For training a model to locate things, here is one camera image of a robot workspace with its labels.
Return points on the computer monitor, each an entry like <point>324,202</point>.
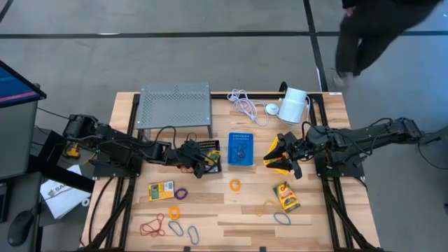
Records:
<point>14,87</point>

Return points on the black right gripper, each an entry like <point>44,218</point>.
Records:
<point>295,148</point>

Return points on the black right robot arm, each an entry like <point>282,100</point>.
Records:
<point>367,136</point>

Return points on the white cylindrical spot lamp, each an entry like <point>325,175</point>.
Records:
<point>292,105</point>

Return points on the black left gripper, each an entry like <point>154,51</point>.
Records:
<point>189,154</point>

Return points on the yellow rubber band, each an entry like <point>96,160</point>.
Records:
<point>267,201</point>

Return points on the black floor stand beam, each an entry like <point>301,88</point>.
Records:
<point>63,175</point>

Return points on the yellow black connector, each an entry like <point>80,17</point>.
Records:
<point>73,151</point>

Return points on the black plastic basket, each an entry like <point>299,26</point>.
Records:
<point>211,169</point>

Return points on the black aluminium rig frame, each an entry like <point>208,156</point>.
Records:
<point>262,95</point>

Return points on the red rubber band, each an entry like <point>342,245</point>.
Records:
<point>141,229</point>
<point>160,215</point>
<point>185,171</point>
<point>240,152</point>

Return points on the person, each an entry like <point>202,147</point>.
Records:
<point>371,35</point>

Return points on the white printed paper sheet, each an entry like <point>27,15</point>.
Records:
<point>63,199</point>

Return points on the grey perforated metal riser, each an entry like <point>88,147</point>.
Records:
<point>175,105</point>

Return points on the black computer mouse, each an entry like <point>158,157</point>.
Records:
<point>21,227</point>

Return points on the grey desk cabinet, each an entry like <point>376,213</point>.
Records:
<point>17,140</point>

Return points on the blue plastic basket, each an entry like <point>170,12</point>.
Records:
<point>232,140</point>

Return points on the yellow plastic basket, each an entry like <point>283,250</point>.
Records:
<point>281,171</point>

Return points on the purple coil wristband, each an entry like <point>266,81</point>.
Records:
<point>176,193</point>

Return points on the orange coil wristband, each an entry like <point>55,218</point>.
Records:
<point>274,159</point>
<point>170,213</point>
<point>231,185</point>

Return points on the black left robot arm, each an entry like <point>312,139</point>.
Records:
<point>115,143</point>

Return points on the grey stand leg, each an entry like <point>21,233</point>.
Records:
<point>430,138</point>

